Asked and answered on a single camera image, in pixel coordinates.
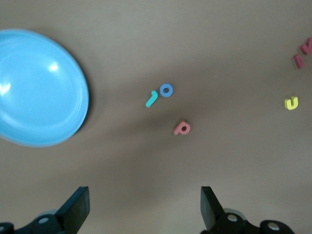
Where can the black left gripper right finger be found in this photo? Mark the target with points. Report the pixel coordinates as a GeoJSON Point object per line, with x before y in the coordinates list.
{"type": "Point", "coordinates": [212, 212]}

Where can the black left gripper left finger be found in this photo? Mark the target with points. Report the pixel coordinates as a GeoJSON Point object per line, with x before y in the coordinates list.
{"type": "Point", "coordinates": [73, 214]}

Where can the pink foam letter p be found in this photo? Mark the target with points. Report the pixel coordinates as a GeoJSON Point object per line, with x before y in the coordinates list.
{"type": "Point", "coordinates": [179, 129]}

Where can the teal foam letter j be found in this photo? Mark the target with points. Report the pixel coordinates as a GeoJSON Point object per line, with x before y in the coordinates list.
{"type": "Point", "coordinates": [151, 100]}

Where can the blue foam letter o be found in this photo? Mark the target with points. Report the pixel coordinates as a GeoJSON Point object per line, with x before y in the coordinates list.
{"type": "Point", "coordinates": [162, 90]}

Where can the blue plastic plate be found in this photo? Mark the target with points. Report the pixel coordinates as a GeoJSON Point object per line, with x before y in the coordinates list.
{"type": "Point", "coordinates": [36, 92]}

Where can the yellow foam letter u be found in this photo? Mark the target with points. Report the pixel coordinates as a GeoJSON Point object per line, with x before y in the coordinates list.
{"type": "Point", "coordinates": [288, 104]}

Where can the dark red foam letter i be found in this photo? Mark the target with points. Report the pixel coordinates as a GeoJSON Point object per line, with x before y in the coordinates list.
{"type": "Point", "coordinates": [299, 61]}

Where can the brown table cover sheet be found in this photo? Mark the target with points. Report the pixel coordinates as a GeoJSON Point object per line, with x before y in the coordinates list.
{"type": "Point", "coordinates": [219, 36]}

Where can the dark red foam letter n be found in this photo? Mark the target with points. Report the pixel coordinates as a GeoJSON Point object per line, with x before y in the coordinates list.
{"type": "Point", "coordinates": [306, 48]}

